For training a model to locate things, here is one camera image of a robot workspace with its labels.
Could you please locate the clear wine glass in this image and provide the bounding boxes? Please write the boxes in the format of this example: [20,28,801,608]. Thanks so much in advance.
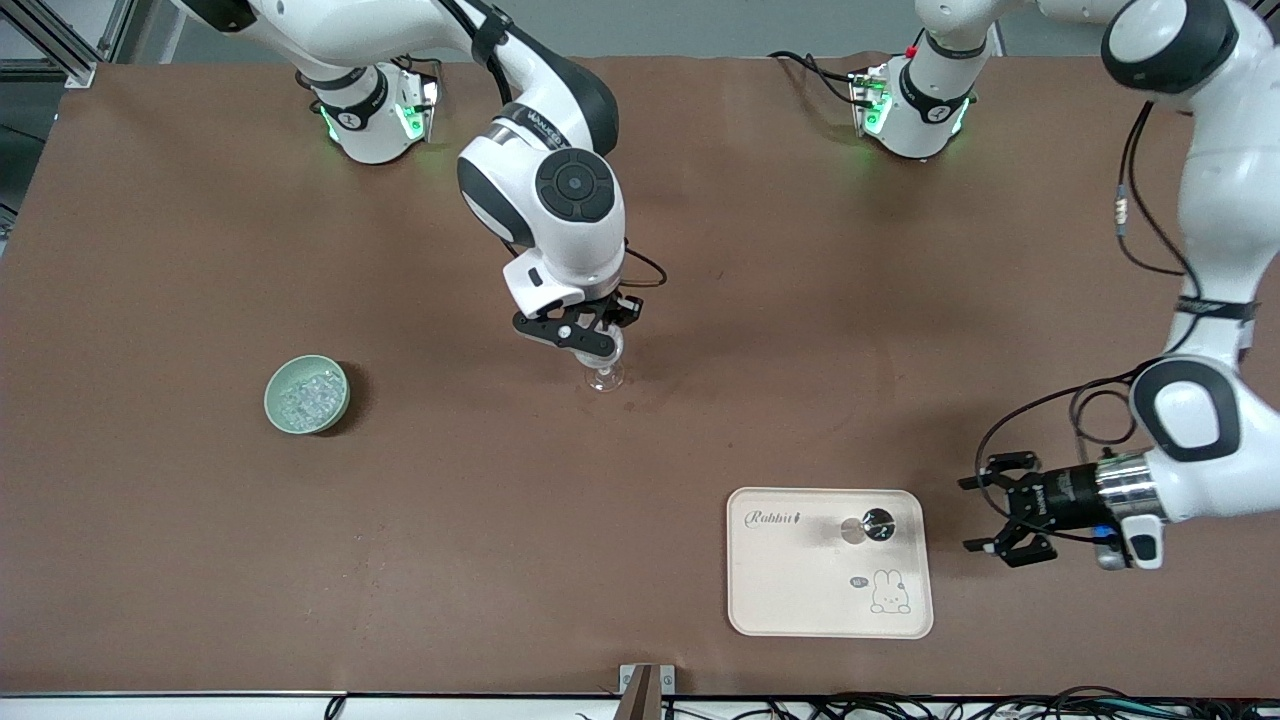
[584,330,628,394]

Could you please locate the metal double jigger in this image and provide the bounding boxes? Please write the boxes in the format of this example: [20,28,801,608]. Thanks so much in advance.
[839,506,897,547]

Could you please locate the clear ice cubes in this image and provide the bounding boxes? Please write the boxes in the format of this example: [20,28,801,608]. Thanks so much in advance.
[278,370,347,431]

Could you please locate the cream rabbit print tray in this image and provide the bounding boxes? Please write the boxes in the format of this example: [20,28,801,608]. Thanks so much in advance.
[726,486,935,640]

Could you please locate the green ceramic bowl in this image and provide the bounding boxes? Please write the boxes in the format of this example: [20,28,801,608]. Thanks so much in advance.
[264,354,352,436]

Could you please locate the brown table mat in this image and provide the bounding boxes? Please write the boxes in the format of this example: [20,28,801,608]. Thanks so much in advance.
[0,54,1280,699]

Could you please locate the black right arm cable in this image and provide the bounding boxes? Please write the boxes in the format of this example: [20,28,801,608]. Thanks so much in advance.
[440,0,670,293]

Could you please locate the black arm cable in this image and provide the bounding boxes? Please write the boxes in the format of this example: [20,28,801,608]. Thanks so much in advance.
[974,98,1203,521]
[440,0,670,293]

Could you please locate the black cable bundle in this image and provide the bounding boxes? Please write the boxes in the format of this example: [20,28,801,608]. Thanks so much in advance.
[660,685,1280,720]

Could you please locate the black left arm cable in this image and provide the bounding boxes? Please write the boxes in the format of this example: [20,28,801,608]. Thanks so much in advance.
[974,98,1203,521]

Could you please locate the black right base cable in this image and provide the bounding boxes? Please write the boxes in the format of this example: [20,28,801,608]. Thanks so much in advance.
[380,55,443,101]

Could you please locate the black base cable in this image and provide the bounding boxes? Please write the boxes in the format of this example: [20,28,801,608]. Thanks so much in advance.
[768,50,863,107]
[380,55,443,101]

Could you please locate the grey metal bracket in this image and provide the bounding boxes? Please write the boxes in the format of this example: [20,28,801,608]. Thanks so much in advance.
[618,663,678,720]

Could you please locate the black left base cable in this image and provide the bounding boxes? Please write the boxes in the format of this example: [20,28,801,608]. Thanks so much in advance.
[768,50,863,107]

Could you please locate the brown vertical post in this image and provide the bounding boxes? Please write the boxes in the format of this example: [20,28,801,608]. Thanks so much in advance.
[622,665,657,720]

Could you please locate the aluminium frame profile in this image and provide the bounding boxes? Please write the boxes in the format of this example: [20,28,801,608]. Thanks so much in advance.
[0,0,141,89]

